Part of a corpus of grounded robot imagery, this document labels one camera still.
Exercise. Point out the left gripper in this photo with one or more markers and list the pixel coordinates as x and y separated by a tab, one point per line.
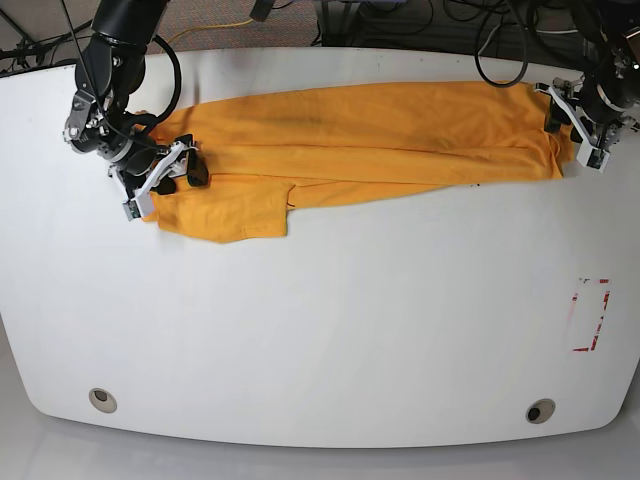
604	97

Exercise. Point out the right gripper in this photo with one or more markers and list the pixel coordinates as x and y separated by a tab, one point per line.
129	165

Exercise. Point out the yellow T-shirt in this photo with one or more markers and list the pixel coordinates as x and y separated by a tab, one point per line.
272	153

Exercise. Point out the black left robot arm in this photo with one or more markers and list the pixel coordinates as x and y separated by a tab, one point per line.
611	62

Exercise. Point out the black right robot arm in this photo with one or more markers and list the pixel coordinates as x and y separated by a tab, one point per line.
108	71

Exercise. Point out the red tape rectangle marking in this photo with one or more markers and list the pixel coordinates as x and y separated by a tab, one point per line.
587	310

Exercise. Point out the left table grommet hole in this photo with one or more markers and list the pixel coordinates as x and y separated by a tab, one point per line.
102	400

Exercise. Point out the table grommet hole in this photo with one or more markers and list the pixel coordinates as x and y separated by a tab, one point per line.
102	400
540	411

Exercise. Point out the right table grommet hole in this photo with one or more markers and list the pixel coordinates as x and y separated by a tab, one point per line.
540	411

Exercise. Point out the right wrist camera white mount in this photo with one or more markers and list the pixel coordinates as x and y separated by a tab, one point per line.
171	166

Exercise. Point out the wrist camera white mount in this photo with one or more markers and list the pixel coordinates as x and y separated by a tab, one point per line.
171	166
594	140

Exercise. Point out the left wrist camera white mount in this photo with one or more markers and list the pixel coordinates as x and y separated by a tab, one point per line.
594	140

